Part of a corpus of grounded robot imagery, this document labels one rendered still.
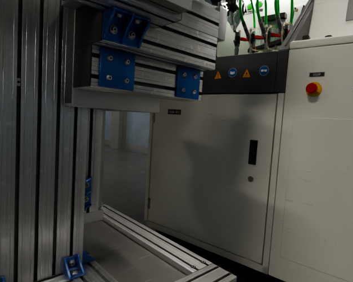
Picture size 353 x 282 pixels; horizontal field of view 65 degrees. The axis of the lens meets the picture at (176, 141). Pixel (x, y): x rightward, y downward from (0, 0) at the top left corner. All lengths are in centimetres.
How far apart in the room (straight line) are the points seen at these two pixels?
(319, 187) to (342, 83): 36
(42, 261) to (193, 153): 78
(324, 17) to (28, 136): 123
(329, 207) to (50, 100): 94
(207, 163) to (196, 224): 30
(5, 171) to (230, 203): 86
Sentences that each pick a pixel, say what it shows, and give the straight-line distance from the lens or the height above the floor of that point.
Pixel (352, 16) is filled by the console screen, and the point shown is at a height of 112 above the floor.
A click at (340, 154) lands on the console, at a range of 108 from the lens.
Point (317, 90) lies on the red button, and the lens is 110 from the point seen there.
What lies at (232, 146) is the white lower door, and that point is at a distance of 120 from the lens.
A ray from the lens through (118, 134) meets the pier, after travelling 558.
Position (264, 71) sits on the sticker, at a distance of 117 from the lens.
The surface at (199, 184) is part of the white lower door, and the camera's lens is 131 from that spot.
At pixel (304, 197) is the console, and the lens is 112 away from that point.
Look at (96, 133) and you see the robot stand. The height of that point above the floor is 61.
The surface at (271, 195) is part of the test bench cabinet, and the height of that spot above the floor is 39.
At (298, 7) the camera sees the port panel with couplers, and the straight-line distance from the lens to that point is 180.
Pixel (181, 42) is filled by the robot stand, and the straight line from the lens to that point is 74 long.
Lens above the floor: 66
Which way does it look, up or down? 5 degrees down
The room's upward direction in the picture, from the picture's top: 4 degrees clockwise
